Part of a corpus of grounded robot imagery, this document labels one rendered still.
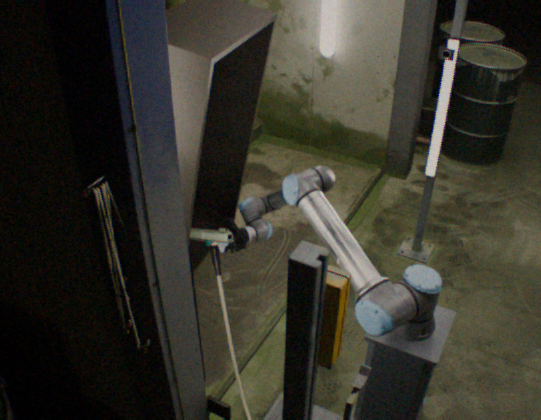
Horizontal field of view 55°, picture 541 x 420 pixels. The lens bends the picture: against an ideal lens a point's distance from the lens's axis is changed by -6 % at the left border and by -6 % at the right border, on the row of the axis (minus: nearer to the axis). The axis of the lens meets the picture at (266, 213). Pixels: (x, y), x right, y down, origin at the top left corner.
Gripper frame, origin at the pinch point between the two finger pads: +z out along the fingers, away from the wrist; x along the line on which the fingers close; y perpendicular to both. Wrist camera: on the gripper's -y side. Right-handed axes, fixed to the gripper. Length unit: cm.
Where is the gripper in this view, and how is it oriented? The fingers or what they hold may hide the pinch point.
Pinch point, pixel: (211, 242)
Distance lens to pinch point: 253.0
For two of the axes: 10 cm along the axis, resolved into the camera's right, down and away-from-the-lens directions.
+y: 0.9, 9.8, 1.7
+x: -7.2, -0.5, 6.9
